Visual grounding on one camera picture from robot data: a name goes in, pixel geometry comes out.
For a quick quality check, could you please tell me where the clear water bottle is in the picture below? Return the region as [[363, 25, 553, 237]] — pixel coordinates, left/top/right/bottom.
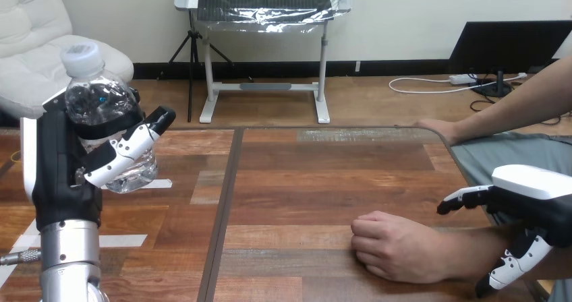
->
[[59, 40, 159, 195]]

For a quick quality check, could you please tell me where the white desk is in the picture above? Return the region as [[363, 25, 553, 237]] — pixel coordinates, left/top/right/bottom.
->
[[173, 0, 354, 125]]

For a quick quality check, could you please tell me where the black tripod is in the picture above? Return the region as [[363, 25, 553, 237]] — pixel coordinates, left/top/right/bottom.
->
[[157, 9, 236, 123]]

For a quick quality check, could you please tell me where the white cushioned chair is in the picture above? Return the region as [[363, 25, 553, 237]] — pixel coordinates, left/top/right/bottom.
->
[[0, 0, 135, 121]]

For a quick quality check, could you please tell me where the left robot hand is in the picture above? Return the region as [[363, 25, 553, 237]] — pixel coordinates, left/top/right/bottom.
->
[[20, 88, 177, 232]]

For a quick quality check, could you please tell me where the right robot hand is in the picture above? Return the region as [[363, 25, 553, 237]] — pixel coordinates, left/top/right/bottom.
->
[[436, 164, 572, 299]]

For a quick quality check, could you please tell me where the white cable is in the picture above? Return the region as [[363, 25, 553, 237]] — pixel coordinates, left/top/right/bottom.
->
[[388, 72, 529, 96]]

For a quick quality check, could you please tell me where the foil sheet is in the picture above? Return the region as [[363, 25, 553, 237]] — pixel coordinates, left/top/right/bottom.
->
[[194, 0, 355, 34]]

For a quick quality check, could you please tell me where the white power strip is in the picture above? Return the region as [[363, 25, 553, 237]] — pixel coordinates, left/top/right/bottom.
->
[[449, 73, 479, 86]]

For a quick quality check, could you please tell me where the dark screen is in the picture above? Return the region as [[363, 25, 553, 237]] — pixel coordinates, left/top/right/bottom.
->
[[447, 20, 572, 98]]

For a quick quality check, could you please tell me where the person's forearm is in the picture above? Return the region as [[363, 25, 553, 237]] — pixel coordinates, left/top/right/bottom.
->
[[450, 55, 572, 146], [463, 225, 572, 284]]

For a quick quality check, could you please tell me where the person's body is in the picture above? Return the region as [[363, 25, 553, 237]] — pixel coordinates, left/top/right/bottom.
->
[[450, 131, 572, 302]]

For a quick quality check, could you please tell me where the tangle of cables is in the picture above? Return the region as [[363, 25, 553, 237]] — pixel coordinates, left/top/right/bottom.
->
[[468, 74, 563, 127]]

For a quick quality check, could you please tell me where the person's hand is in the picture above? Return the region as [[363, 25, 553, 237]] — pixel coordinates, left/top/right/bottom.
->
[[349, 210, 467, 285], [413, 118, 463, 146]]

